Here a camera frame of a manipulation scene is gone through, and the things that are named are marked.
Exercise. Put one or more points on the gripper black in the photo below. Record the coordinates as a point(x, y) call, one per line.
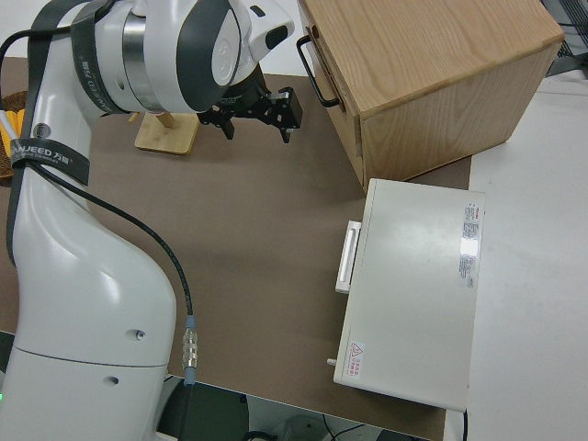
point(245, 103)

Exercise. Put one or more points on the round wicker basket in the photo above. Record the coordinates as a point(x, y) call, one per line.
point(11, 102)

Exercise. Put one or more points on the yellow corn cob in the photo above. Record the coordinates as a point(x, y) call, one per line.
point(7, 140)
point(19, 121)

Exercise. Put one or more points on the light wooden cabinet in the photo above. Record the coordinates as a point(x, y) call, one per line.
point(436, 55)

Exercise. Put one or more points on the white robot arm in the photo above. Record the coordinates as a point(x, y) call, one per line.
point(92, 298)

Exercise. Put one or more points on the brown table mat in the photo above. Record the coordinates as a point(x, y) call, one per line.
point(252, 229)

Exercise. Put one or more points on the wooden drawer front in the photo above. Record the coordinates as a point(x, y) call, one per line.
point(331, 75)

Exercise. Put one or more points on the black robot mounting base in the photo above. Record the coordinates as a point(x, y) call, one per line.
point(206, 413)

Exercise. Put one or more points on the white toaster oven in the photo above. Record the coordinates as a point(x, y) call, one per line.
point(413, 275)

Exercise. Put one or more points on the wooden mug tree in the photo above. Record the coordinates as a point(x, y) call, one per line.
point(165, 138)

